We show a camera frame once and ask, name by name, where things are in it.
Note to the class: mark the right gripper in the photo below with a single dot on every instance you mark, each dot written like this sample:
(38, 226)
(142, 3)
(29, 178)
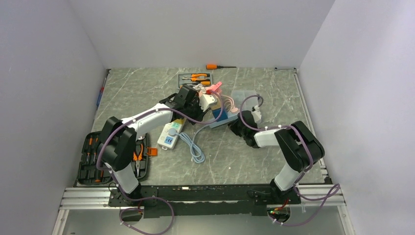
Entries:
(233, 126)

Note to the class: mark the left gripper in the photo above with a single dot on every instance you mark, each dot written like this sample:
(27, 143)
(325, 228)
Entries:
(199, 117)

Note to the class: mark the light blue power strip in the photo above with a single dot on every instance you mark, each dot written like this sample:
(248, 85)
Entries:
(224, 122)

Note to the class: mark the clear plastic screw box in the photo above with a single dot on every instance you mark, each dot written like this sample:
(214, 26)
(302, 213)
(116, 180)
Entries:
(239, 95)

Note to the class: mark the grey tool tray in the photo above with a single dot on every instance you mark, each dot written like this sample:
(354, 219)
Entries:
(193, 79)

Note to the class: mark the white power strip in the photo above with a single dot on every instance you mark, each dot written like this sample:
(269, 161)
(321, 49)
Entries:
(170, 134)

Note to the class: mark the black tool case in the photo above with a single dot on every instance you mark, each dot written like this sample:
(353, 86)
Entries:
(89, 175)

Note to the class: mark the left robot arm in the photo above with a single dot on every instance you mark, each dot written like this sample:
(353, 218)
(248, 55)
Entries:
(131, 128)

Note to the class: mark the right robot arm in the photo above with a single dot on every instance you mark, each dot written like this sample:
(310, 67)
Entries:
(300, 148)

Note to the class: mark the pink round socket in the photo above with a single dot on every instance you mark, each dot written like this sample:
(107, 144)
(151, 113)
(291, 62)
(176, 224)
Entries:
(215, 89)

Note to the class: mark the dark blue cube adapter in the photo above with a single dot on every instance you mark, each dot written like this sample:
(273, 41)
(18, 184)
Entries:
(220, 114)

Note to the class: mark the orange pliers in case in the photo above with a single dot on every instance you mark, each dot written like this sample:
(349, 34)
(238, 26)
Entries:
(138, 157)

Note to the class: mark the blue red pen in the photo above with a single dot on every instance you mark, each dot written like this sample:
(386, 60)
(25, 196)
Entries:
(100, 93)

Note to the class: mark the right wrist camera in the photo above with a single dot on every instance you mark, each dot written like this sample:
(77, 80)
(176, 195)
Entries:
(256, 113)

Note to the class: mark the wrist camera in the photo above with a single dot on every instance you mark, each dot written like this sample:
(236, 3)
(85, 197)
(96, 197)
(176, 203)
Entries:
(206, 100)
(256, 113)

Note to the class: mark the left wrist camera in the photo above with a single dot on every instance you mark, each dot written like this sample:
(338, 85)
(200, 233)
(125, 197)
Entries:
(206, 100)

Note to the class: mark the orange handled screwdriver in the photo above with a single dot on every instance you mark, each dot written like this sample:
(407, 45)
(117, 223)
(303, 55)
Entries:
(216, 67)

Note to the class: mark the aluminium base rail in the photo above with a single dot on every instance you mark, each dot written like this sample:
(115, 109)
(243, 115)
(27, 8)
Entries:
(254, 199)

